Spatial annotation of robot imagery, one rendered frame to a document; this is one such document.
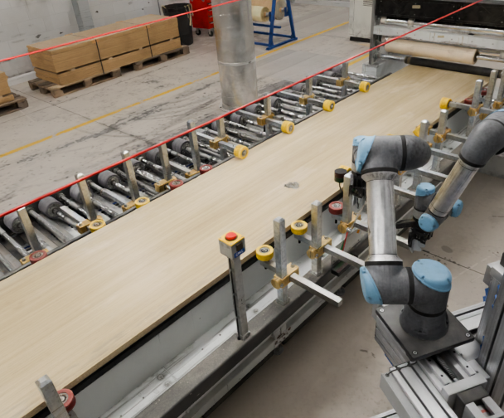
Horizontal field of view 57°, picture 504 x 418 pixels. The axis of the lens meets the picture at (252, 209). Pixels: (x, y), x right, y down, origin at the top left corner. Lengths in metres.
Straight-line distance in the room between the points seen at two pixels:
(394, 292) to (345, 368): 1.39
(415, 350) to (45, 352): 1.30
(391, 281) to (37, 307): 1.42
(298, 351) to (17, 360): 1.57
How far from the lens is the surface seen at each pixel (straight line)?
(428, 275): 1.48
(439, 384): 1.59
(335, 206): 2.40
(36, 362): 1.93
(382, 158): 1.52
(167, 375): 2.07
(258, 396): 2.71
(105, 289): 2.10
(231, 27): 5.81
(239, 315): 1.92
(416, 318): 1.58
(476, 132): 1.76
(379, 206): 1.50
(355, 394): 2.72
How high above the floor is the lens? 2.22
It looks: 33 degrees down
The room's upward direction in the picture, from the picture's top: 5 degrees counter-clockwise
